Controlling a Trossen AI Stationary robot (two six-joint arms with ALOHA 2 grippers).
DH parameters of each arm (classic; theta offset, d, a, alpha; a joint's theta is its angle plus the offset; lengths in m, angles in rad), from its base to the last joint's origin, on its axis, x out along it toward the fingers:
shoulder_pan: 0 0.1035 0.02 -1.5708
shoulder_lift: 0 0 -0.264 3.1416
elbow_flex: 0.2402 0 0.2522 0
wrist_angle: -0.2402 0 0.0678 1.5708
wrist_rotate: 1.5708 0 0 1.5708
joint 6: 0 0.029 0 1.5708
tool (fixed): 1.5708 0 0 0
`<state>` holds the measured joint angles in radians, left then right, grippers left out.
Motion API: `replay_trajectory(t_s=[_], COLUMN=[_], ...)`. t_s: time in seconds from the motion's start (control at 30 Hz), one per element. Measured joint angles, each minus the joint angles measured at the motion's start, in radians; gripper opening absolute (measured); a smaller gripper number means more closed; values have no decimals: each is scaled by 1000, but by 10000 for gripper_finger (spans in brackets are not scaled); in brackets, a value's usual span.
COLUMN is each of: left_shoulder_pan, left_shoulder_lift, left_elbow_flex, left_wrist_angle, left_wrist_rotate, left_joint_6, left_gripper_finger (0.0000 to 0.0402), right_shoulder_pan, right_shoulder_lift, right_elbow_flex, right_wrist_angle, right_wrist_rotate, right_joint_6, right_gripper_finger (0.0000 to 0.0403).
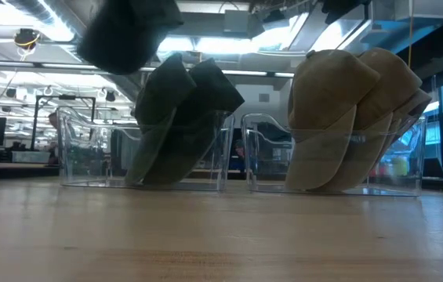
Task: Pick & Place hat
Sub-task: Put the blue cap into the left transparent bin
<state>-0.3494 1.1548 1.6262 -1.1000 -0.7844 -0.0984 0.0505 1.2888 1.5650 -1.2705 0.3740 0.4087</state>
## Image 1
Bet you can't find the beige baseball cap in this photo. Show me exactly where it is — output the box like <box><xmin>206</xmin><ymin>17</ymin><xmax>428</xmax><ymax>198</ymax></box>
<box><xmin>369</xmin><ymin>88</ymin><xmax>433</xmax><ymax>177</ymax></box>
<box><xmin>285</xmin><ymin>49</ymin><xmax>382</xmax><ymax>192</ymax></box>
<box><xmin>322</xmin><ymin>46</ymin><xmax>423</xmax><ymax>193</ymax></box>

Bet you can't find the clear plastic bin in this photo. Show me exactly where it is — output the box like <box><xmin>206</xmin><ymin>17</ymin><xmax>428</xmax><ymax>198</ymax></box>
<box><xmin>240</xmin><ymin>112</ymin><xmax>428</xmax><ymax>197</ymax></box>
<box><xmin>56</xmin><ymin>105</ymin><xmax>235</xmax><ymax>193</ymax></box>

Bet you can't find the long ceiling light bar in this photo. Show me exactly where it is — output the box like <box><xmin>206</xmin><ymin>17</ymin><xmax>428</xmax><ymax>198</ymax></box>
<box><xmin>0</xmin><ymin>58</ymin><xmax>296</xmax><ymax>78</ymax></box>

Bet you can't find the person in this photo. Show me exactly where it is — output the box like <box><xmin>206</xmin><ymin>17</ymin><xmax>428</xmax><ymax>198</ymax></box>
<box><xmin>47</xmin><ymin>111</ymin><xmax>60</xmax><ymax>132</ymax></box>

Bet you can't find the round ceiling device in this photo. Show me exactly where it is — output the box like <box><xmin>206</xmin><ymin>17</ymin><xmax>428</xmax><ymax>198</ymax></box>
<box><xmin>13</xmin><ymin>27</ymin><xmax>42</xmax><ymax>51</ymax></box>

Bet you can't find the black metal stand frame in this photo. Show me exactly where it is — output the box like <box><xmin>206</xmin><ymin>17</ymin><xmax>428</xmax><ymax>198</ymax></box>
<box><xmin>31</xmin><ymin>95</ymin><xmax>96</xmax><ymax>152</ymax></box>

